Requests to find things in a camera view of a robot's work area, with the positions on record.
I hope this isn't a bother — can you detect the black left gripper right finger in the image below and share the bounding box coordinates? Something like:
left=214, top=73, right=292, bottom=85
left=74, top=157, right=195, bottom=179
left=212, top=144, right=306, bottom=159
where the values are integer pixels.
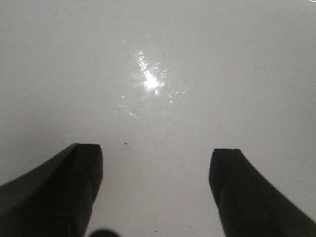
left=209, top=149, right=316, bottom=237

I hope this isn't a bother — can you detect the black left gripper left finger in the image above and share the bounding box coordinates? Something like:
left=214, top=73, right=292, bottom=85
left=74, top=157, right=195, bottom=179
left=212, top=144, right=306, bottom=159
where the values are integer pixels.
left=0, top=144, right=103, bottom=237

